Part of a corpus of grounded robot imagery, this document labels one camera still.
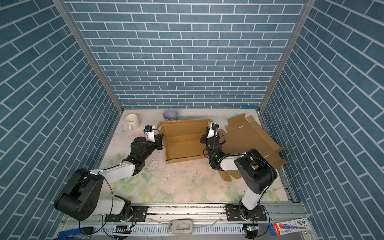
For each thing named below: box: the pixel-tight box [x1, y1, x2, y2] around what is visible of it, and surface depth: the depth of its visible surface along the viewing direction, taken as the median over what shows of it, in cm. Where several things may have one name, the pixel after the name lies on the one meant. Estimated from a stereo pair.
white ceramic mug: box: [125, 113, 140, 130], surface depth 105 cm
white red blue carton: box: [268, 217, 312, 237], surface depth 71 cm
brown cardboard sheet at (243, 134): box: [218, 113, 289, 169], surface depth 111 cm
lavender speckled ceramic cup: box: [162, 108, 179, 121], surface depth 114 cm
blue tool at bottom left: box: [57, 229, 86, 240], surface depth 68 cm
